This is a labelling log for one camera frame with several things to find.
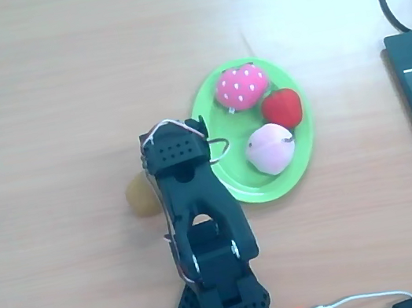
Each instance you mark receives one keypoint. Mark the light pink peach plush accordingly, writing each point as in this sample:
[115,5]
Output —
[271,148]

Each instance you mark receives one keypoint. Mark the red apple plush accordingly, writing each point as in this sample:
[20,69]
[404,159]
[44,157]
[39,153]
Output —
[282,108]

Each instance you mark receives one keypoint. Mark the pink spotted strawberry plush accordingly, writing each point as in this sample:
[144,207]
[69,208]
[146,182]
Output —
[241,84]

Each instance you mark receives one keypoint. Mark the green plastic plate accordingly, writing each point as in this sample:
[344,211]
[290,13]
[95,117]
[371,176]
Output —
[242,179]

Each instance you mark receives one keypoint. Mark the brown kiwi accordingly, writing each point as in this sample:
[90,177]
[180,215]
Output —
[140,197]

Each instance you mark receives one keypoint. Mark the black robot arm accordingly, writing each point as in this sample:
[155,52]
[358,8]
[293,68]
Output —
[198,203]

